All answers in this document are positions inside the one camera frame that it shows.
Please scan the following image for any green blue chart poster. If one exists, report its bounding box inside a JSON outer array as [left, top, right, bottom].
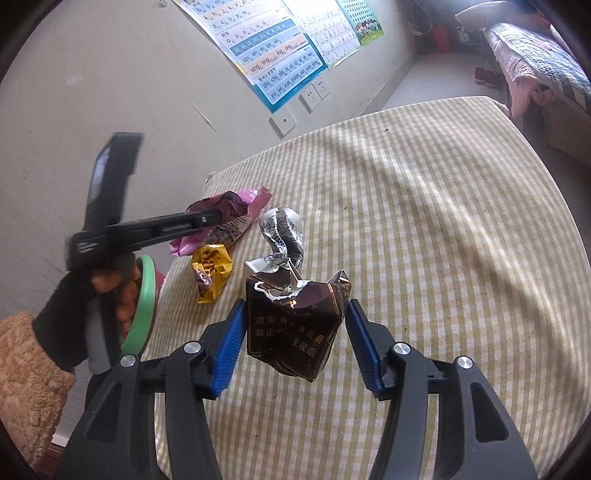
[[336, 0, 385, 47]]

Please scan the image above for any dark brown cigarette pack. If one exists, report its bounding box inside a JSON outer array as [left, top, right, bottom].
[[245, 268, 352, 383]]

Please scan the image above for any yellow checked tablecloth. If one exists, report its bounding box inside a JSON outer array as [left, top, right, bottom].
[[141, 95, 583, 480]]

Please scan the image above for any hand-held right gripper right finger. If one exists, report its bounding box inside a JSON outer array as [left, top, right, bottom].
[[345, 299, 539, 480]]

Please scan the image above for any crumpled silver patterned wrapper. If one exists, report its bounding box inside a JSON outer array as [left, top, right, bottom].
[[244, 207, 306, 280]]

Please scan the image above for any yellow brown-print wrapper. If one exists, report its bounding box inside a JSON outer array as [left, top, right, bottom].
[[191, 244, 234, 305]]

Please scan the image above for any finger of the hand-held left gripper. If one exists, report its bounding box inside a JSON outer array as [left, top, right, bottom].
[[84, 132, 145, 232], [111, 209, 225, 254]]

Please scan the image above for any white grid chart poster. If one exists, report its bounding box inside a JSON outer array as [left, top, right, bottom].
[[281, 0, 362, 71]]

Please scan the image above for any white wall plate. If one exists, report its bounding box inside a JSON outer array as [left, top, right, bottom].
[[269, 105, 297, 138]]

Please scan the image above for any bed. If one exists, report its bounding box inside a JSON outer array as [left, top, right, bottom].
[[455, 0, 591, 153]]

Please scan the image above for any pink brown snack wrapper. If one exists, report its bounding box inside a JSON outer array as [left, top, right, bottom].
[[170, 186, 273, 257]]

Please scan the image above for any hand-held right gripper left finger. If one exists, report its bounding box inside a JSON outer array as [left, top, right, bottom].
[[55, 299, 247, 480]]

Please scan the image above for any blue letter chart poster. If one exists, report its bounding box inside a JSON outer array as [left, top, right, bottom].
[[173, 0, 329, 114]]

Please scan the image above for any red bucket with green rim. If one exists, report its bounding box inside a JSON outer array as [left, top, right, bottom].
[[117, 255, 168, 357]]

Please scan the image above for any patchwork bedspread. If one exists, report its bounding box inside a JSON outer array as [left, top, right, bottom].
[[489, 21, 591, 112]]

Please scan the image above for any person's left hand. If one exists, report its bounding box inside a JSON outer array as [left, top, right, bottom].
[[31, 258, 143, 374]]

